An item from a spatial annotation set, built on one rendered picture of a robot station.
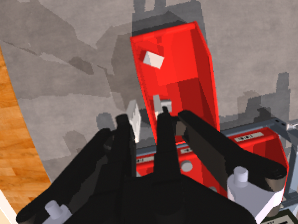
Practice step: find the small white block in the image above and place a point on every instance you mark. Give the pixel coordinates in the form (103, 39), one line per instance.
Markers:
(153, 59)

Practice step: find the grey metal shelf frame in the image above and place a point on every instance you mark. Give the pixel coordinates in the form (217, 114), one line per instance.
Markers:
(289, 132)

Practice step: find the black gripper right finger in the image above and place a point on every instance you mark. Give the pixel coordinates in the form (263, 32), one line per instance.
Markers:
(252, 181)

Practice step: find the white round disc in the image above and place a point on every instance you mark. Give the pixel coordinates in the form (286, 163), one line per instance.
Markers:
(186, 166)

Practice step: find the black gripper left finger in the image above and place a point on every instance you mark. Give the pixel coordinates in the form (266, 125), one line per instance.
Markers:
(80, 179)

